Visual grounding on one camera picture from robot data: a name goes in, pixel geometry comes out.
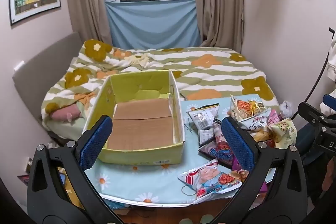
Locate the white barcode snack packet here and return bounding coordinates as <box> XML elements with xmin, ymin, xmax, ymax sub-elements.
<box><xmin>187</xmin><ymin>104</ymin><xmax>220</xmax><ymax>130</ymax></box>

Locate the white garment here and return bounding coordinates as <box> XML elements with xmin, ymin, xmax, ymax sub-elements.
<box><xmin>326</xmin><ymin>38</ymin><xmax>336</xmax><ymax>81</ymax></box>

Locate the small white text snack packet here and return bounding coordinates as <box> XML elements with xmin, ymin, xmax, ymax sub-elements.
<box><xmin>199</xmin><ymin>130</ymin><xmax>216</xmax><ymax>147</ymax></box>

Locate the gold foil snack packet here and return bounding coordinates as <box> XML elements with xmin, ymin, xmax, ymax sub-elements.
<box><xmin>248</xmin><ymin>100</ymin><xmax>266</xmax><ymax>113</ymax></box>

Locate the yellow-green cardboard box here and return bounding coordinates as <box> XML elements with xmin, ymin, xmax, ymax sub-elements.
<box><xmin>82</xmin><ymin>70</ymin><xmax>185</xmax><ymax>165</ymax></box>

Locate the cream cartoon-face snack packet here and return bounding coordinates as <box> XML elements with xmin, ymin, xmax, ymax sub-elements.
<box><xmin>270</xmin><ymin>119</ymin><xmax>298</xmax><ymax>149</ymax></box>

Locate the daisy print tablecloth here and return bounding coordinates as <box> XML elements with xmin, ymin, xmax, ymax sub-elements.
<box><xmin>84</xmin><ymin>94</ymin><xmax>279</xmax><ymax>207</ymax></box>

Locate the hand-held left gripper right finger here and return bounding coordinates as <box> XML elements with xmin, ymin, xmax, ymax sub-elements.
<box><xmin>210</xmin><ymin>116</ymin><xmax>308</xmax><ymax>224</ymax></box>

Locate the white green-lettered snack packet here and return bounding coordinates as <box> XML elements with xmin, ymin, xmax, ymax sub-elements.
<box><xmin>241</xmin><ymin>113</ymin><xmax>273</xmax><ymax>133</ymax></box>

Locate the pink striped snack packet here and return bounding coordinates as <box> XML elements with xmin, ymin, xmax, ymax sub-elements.
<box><xmin>265</xmin><ymin>109</ymin><xmax>280</xmax><ymax>126</ymax></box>

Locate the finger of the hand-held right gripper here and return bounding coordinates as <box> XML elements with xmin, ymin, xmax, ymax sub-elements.
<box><xmin>298</xmin><ymin>94</ymin><xmax>336</xmax><ymax>126</ymax></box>

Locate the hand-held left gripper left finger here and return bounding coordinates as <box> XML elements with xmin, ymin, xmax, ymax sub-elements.
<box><xmin>27</xmin><ymin>115</ymin><xmax>124</xmax><ymax>224</ymax></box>

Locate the pink plush toy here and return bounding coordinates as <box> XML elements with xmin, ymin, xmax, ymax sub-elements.
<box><xmin>50</xmin><ymin>105</ymin><xmax>82</xmax><ymax>123</ymax></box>

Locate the thin elastic band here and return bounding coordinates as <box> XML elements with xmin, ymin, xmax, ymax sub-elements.
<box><xmin>181</xmin><ymin>186</ymin><xmax>196</xmax><ymax>197</ymax></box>

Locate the cream noodle-print snack packet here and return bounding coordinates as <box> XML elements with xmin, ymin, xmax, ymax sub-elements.
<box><xmin>230</xmin><ymin>94</ymin><xmax>271</xmax><ymax>123</ymax></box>

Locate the white wall switch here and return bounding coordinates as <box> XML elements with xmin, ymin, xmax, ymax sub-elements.
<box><xmin>13</xmin><ymin>60</ymin><xmax>26</xmax><ymax>72</ymax></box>

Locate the yellow chip-print snack packet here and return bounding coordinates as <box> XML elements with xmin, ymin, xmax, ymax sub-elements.
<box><xmin>251</xmin><ymin>130</ymin><xmax>274</xmax><ymax>149</ymax></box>

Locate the light blue hanging cloth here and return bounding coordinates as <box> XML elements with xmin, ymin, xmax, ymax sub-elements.
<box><xmin>105</xmin><ymin>0</ymin><xmax>202</xmax><ymax>49</ymax></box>

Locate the dark purple cartoon snack packet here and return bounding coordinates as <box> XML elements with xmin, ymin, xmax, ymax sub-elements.
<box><xmin>198</xmin><ymin>122</ymin><xmax>237</xmax><ymax>168</ymax></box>

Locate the grey padded headboard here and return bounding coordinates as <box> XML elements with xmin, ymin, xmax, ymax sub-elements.
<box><xmin>12</xmin><ymin>31</ymin><xmax>85</xmax><ymax>121</ymax></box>

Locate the striped floral blanket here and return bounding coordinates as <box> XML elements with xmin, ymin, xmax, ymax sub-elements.
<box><xmin>42</xmin><ymin>40</ymin><xmax>279</xmax><ymax>135</ymax></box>

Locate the white red blue snack packet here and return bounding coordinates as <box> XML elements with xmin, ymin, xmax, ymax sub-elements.
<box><xmin>178</xmin><ymin>158</ymin><xmax>243</xmax><ymax>205</ymax></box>

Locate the black curved cable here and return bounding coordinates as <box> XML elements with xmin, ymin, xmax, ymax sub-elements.
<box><xmin>291</xmin><ymin>27</ymin><xmax>336</xmax><ymax>119</ymax></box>

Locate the white plastic bag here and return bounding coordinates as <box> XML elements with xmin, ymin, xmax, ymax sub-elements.
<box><xmin>279</xmin><ymin>101</ymin><xmax>292</xmax><ymax>118</ymax></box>

